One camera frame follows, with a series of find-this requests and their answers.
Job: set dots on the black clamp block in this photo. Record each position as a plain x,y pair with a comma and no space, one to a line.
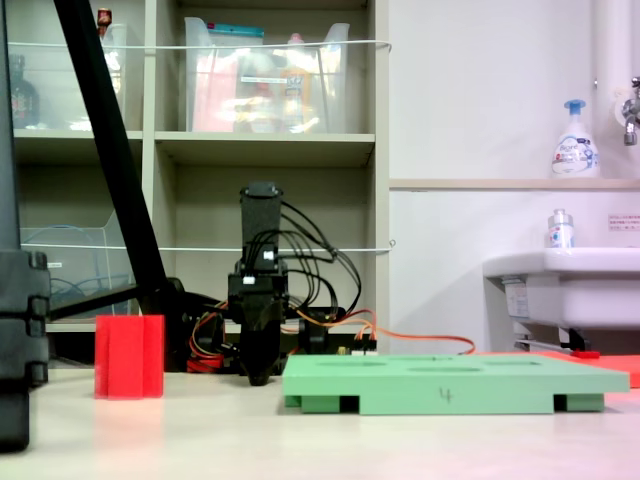
315,337

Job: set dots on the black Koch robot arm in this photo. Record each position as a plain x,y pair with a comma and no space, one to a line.
260,220

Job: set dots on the clear bin with dark bottle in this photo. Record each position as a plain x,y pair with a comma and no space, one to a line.
55,80

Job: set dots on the orange red flat block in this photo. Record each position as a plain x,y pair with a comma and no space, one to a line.
620,370

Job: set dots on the white wall label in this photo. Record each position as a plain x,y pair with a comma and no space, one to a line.
625,222

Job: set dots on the dark glass bottle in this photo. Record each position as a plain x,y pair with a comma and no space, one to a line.
22,100

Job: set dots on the teal edged box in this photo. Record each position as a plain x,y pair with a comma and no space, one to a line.
235,31

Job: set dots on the green shape hole board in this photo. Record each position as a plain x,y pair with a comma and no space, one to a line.
450,382

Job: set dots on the small clear sanitizer bottle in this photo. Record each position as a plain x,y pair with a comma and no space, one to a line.
560,232

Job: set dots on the large clear plastic bin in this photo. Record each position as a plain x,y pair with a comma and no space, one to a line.
220,90

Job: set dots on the white sink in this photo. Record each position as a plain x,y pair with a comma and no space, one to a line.
580,290

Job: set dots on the circuit board with connectors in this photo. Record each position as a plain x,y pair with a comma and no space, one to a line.
365,345

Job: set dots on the notched black stack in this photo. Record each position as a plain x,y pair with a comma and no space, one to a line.
22,320

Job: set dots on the red cross columnar block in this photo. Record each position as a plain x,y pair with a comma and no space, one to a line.
129,357

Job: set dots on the black tripod leg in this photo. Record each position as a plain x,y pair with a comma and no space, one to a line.
107,130

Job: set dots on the dark vertical pole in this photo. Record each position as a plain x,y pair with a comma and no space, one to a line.
7,150

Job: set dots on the brown bottle with red label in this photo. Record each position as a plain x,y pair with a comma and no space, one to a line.
104,20

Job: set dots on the yellow bottle with pink cap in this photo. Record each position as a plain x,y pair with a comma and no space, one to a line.
296,90

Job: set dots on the white blue pump soap bottle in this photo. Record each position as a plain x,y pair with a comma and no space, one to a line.
575,150

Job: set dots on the beige shelf unit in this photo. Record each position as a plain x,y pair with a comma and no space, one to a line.
265,147

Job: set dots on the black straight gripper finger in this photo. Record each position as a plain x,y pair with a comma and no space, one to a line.
260,345

